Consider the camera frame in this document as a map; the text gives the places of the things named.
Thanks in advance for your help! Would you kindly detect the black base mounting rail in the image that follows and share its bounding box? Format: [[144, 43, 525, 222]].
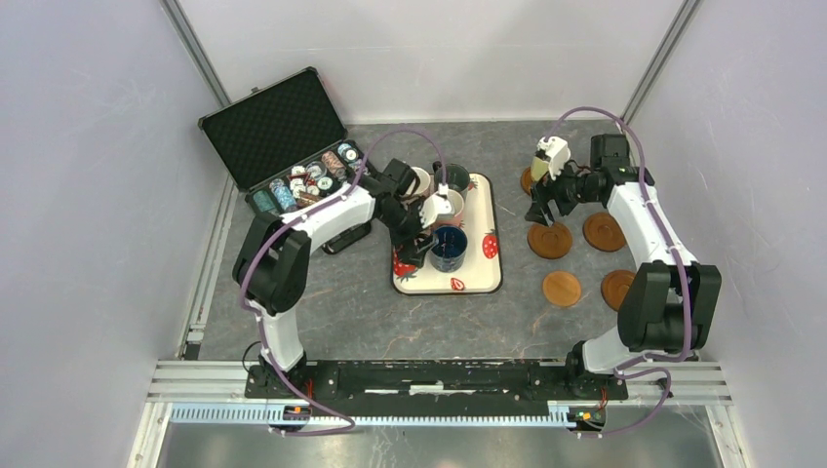
[[244, 359, 629, 417]]

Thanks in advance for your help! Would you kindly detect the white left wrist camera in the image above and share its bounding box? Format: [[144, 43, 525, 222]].
[[419, 184, 454, 229]]

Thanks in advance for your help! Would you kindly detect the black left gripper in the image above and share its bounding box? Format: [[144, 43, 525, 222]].
[[377, 196, 439, 269]]

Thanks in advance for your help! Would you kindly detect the pink cup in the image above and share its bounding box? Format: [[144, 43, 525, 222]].
[[445, 189, 465, 226]]

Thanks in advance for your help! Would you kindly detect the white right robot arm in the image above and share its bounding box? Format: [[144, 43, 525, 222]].
[[526, 134, 722, 398]]

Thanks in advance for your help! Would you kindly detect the light brown wooden coaster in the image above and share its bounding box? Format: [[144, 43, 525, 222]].
[[542, 270, 582, 307]]

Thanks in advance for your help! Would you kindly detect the light green cup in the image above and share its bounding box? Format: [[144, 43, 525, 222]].
[[530, 150, 550, 184]]

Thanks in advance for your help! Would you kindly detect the dark green mug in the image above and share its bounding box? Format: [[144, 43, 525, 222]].
[[432, 161, 472, 197]]

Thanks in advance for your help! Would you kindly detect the dark brown wooden coaster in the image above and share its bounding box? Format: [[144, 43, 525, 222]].
[[520, 168, 532, 195], [582, 213, 627, 253], [527, 222, 573, 259], [601, 269, 635, 312]]

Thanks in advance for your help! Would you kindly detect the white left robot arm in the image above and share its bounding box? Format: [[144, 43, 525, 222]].
[[232, 160, 453, 398]]

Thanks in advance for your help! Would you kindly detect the dark blue mug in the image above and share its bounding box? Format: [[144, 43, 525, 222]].
[[429, 225, 468, 273]]

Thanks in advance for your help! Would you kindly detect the black poker chip case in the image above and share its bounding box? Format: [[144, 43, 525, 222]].
[[198, 67, 400, 219]]

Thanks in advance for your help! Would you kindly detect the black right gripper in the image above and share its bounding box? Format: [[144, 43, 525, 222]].
[[525, 153, 600, 227]]

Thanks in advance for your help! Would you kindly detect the pink mug with handle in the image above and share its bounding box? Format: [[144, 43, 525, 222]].
[[408, 167, 432, 197]]

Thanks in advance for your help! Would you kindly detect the strawberry pattern white tray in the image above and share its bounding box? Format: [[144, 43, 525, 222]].
[[390, 173, 503, 296]]

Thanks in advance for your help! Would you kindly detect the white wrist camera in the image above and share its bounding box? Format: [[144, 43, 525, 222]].
[[419, 184, 454, 229], [535, 136, 571, 180]]

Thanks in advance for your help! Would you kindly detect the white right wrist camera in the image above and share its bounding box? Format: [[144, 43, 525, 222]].
[[535, 136, 571, 180]]

